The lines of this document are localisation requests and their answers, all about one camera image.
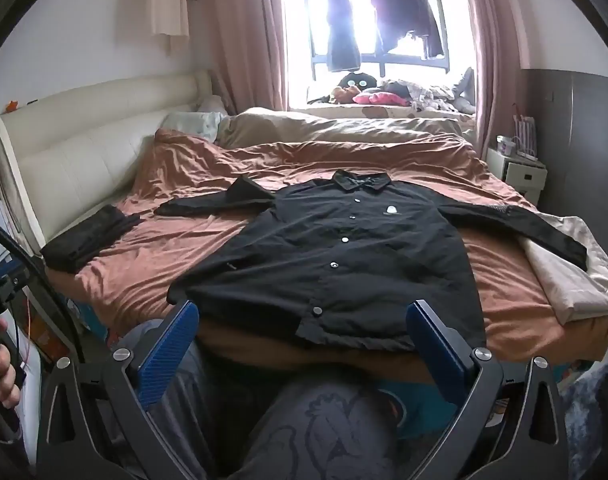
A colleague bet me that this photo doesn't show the black button-up shirt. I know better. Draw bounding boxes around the black button-up shirt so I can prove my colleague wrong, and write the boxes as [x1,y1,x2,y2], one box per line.
[159,170,587,351]

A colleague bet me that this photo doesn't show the folded black clothes stack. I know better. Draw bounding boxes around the folded black clothes stack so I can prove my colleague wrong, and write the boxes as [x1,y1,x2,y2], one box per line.
[42,205,142,274]

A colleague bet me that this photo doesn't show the person's left hand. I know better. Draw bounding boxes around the person's left hand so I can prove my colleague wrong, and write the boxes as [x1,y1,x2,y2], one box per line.
[0,344,21,408]

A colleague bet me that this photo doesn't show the cream folded sheet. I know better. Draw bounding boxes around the cream folded sheet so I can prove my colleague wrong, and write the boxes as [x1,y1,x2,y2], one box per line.
[518,211,608,325]

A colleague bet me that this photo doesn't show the cream padded headboard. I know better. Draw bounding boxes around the cream padded headboard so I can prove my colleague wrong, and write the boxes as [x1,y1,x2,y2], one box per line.
[0,70,213,254]

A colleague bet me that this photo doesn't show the white bedside cabinet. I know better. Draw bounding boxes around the white bedside cabinet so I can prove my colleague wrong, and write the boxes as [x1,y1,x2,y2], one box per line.
[486,150,548,206]

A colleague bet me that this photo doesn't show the light green pillow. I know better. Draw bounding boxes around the light green pillow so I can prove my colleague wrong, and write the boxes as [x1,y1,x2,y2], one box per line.
[159,112,226,142]

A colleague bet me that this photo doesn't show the beige duvet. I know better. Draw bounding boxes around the beige duvet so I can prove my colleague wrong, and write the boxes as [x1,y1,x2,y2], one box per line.
[216,105,476,148]

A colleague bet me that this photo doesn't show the pink cushion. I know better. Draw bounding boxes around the pink cushion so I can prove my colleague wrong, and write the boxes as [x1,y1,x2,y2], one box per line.
[353,91,409,106]

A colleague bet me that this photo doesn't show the black plush toy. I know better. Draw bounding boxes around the black plush toy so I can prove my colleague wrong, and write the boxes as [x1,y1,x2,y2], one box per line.
[337,72,377,91]

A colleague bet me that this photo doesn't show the hanging dark trousers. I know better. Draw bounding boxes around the hanging dark trousers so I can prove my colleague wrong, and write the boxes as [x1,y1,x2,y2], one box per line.
[327,0,361,73]

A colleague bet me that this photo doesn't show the pink left curtain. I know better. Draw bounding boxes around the pink left curtain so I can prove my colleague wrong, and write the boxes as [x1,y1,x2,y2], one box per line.
[197,0,287,113]

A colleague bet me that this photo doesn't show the pink curtain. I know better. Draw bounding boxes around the pink curtain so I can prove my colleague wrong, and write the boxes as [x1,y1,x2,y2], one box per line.
[197,0,287,113]
[468,0,524,158]

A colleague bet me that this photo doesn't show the hanging dark shirts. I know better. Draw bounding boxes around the hanging dark shirts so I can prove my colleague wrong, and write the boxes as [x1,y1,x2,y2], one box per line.
[371,0,445,58]

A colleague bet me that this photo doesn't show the pink right curtain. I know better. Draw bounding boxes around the pink right curtain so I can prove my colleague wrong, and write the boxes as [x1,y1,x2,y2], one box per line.
[468,0,524,158]

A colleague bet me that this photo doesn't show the black cable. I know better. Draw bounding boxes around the black cable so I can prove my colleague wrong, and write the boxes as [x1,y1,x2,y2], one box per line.
[0,214,85,363]

